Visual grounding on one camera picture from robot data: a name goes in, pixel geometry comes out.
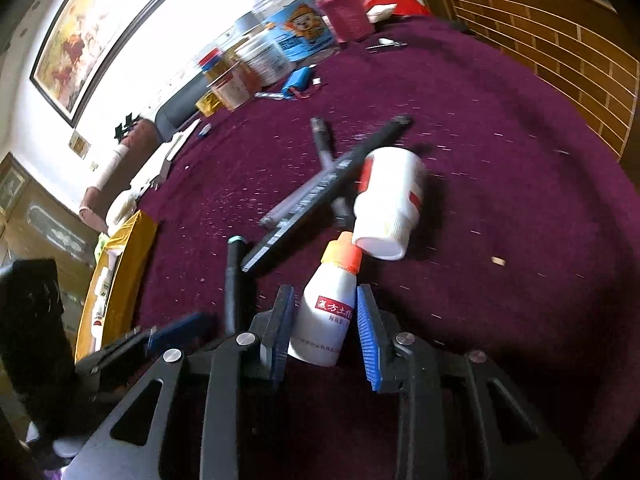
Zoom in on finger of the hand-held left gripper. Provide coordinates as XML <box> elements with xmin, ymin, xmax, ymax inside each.
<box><xmin>75</xmin><ymin>312</ymin><xmax>217</xmax><ymax>391</ymax></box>

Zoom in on orange label jar gold lid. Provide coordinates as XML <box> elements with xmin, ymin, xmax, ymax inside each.
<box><xmin>207</xmin><ymin>67</ymin><xmax>254</xmax><ymax>112</ymax></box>

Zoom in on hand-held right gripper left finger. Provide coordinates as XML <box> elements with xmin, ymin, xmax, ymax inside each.
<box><xmin>62</xmin><ymin>285</ymin><xmax>296</xmax><ymax>480</ymax></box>

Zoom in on yellow taped cardboard box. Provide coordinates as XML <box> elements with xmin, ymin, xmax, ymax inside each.
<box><xmin>75</xmin><ymin>210</ymin><xmax>159</xmax><ymax>363</ymax></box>

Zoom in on purple velvet tablecloth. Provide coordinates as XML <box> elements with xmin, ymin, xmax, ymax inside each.
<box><xmin>134</xmin><ymin>15</ymin><xmax>640</xmax><ymax>480</ymax></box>

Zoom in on black leather sofa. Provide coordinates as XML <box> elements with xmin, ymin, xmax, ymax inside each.
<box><xmin>155</xmin><ymin>80</ymin><xmax>212</xmax><ymax>132</ymax></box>

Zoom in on pink water bottle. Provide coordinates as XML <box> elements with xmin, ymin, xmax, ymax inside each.
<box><xmin>307</xmin><ymin>0</ymin><xmax>374</xmax><ymax>44</ymax></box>

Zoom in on dark wooden sideboard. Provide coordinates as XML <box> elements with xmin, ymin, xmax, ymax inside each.
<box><xmin>0</xmin><ymin>152</ymin><xmax>101</xmax><ymax>321</ymax></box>

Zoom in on stack of coloured tape rolls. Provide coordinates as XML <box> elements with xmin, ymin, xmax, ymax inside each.
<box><xmin>197</xmin><ymin>49</ymin><xmax>237</xmax><ymax>82</ymax></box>

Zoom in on framed wall painting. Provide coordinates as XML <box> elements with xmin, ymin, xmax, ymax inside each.
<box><xmin>30</xmin><ymin>0</ymin><xmax>206</xmax><ymax>128</ymax></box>

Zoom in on clear jar blue label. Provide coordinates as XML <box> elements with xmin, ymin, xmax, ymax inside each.
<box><xmin>236</xmin><ymin>0</ymin><xmax>342</xmax><ymax>63</ymax></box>

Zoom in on yellow tape roll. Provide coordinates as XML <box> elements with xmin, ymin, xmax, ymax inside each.
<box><xmin>195</xmin><ymin>92</ymin><xmax>222</xmax><ymax>119</ymax></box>

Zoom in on small gold wall frame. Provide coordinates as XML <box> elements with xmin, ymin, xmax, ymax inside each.
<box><xmin>68</xmin><ymin>131</ymin><xmax>92</xmax><ymax>159</ymax></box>

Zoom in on black ruler bar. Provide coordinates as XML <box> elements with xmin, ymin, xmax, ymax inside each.
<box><xmin>241</xmin><ymin>115</ymin><xmax>413</xmax><ymax>273</ymax></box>

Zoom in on blue battery pack red wire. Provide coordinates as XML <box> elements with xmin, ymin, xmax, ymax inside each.
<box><xmin>280</xmin><ymin>66</ymin><xmax>323</xmax><ymax>100</ymax></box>

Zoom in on metal nail clipper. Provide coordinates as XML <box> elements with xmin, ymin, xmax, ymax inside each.
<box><xmin>365</xmin><ymin>38</ymin><xmax>409</xmax><ymax>54</ymax></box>

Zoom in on white charger adapter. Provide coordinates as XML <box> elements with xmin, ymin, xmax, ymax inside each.
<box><xmin>131</xmin><ymin>159</ymin><xmax>169</xmax><ymax>192</ymax></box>

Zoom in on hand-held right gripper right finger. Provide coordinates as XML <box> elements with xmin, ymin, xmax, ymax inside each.
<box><xmin>356</xmin><ymin>284</ymin><xmax>583</xmax><ymax>480</ymax></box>

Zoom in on black marker teal cap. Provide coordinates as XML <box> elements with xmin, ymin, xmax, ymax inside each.
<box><xmin>224</xmin><ymin>236</ymin><xmax>249</xmax><ymax>337</ymax></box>

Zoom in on white paper sheets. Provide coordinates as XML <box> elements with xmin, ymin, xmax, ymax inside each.
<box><xmin>165</xmin><ymin>119</ymin><xmax>203</xmax><ymax>162</ymax></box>

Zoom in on white plastic jar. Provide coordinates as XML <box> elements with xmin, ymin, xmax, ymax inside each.
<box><xmin>235</xmin><ymin>35</ymin><xmax>297</xmax><ymax>87</ymax></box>

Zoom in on white pill bottle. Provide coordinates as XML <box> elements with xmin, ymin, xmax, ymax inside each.
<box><xmin>352</xmin><ymin>147</ymin><xmax>429</xmax><ymax>262</ymax></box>

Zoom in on black gel pen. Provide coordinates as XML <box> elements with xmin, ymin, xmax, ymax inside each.
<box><xmin>310</xmin><ymin>117</ymin><xmax>352</xmax><ymax>222</ymax></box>

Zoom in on wooden panelled cabinet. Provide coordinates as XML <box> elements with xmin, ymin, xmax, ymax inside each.
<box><xmin>412</xmin><ymin>0</ymin><xmax>640</xmax><ymax>162</ymax></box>

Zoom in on white bottle orange cap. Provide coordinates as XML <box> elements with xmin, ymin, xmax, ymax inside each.
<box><xmin>287</xmin><ymin>231</ymin><xmax>363</xmax><ymax>368</ymax></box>

